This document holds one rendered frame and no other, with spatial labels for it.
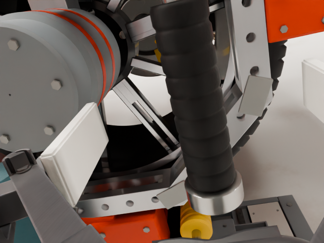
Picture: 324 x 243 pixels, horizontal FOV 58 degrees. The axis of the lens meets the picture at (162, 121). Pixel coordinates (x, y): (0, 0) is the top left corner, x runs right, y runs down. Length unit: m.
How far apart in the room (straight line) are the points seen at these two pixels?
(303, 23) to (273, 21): 0.04
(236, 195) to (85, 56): 0.20
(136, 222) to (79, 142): 0.38
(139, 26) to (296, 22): 0.24
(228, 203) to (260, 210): 1.03
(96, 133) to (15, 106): 0.14
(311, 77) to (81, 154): 0.13
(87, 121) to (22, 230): 0.29
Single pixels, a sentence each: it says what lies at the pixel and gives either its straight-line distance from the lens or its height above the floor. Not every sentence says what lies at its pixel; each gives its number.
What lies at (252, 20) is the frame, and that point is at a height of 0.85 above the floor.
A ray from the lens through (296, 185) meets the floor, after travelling 1.50.
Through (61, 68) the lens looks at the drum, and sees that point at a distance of 0.28.
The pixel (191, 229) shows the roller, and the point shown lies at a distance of 0.56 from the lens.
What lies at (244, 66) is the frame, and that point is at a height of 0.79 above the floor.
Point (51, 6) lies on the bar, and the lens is 0.44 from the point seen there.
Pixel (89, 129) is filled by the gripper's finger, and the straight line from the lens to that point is 0.18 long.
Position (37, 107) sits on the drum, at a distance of 0.30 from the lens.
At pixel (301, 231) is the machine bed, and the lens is 1.17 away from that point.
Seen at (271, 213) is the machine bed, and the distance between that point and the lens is 1.23.
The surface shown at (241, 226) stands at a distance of 1.06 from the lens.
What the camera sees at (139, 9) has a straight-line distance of 0.86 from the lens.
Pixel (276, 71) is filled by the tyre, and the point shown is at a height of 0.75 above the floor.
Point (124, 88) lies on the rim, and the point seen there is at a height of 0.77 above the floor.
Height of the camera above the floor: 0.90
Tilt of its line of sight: 22 degrees down
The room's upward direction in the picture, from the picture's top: 14 degrees counter-clockwise
